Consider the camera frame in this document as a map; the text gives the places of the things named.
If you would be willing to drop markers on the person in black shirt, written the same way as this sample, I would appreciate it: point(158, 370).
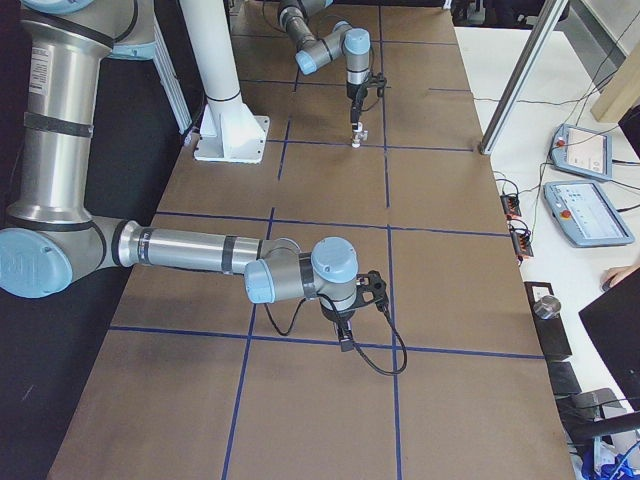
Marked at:
point(615, 275)

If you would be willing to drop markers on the far blue teach pendant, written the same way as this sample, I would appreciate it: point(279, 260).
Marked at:
point(583, 152)

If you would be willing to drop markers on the black monitor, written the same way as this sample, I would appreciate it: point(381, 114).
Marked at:
point(612, 323)

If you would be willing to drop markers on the metal cylinder weight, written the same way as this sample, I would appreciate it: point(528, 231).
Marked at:
point(547, 307)

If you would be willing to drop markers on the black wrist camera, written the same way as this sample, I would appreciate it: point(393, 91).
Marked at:
point(378, 82)
point(371, 290)

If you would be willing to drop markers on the near blue teach pendant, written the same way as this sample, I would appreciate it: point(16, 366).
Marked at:
point(585, 215)

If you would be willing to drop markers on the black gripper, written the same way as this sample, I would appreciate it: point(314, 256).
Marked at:
point(336, 316)
point(357, 98)

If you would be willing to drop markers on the orange black terminal board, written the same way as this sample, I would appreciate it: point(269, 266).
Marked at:
point(521, 241)
point(511, 206)

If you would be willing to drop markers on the aluminium frame post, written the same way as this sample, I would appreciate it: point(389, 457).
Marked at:
point(545, 25)

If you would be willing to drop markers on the orange black terminal board far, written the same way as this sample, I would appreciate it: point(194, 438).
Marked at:
point(511, 206)

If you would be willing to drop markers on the white pedestal column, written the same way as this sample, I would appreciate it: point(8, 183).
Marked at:
point(229, 131)

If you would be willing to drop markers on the blue teach pendant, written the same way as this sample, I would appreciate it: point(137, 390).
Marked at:
point(585, 215)
point(583, 152)

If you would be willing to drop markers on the black box under weight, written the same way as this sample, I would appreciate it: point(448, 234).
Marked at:
point(551, 333)

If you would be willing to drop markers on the orange black terminal board near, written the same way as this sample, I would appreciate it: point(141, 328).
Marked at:
point(521, 241)

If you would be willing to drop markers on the white PPR pipe fitting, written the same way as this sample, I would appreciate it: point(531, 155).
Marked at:
point(358, 137)

